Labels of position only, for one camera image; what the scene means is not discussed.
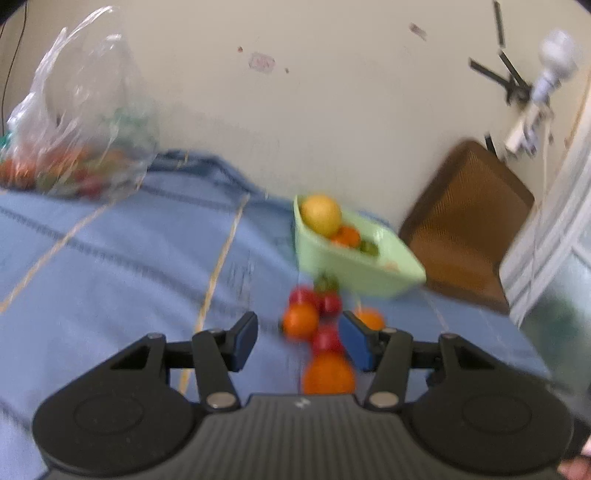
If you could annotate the clear plastic bag of fruit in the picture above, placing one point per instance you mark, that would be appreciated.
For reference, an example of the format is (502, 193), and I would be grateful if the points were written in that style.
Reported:
(87, 127)

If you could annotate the white power strip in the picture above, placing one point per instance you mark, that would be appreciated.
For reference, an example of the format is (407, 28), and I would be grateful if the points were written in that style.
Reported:
(531, 134)

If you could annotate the small orange tomato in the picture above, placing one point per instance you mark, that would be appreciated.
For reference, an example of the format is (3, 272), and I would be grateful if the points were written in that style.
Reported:
(372, 318)

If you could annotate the red tomato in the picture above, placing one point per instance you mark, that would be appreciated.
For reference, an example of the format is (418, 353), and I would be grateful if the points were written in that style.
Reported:
(304, 295)
(330, 304)

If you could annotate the light green plastic basin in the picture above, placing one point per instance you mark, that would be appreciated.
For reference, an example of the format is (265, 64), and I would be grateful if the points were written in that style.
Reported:
(392, 272)

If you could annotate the orange mandarin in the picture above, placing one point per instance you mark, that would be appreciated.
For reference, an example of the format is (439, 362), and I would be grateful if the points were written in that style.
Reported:
(347, 236)
(329, 374)

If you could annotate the large yellow grapefruit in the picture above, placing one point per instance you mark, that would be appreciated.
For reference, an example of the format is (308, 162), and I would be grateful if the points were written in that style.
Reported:
(321, 214)

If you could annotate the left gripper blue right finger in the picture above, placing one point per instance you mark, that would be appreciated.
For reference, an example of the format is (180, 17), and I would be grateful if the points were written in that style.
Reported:
(386, 353)

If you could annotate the green lime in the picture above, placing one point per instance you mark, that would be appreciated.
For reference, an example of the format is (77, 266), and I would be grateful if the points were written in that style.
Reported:
(369, 248)

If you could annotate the blue checked bed sheet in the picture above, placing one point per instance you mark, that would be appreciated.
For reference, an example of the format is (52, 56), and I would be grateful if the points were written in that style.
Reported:
(196, 243)

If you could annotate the brown woven seat cushion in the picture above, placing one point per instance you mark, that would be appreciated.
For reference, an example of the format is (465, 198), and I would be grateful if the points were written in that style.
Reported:
(465, 222)

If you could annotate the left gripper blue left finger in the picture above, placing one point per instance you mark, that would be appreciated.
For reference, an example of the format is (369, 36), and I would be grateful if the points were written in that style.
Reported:
(217, 353)

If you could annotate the green tomato with stem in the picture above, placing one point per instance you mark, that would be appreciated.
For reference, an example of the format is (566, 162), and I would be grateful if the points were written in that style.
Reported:
(326, 284)

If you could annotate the person's right hand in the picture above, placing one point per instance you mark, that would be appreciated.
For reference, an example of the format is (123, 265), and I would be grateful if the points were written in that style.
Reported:
(578, 468)

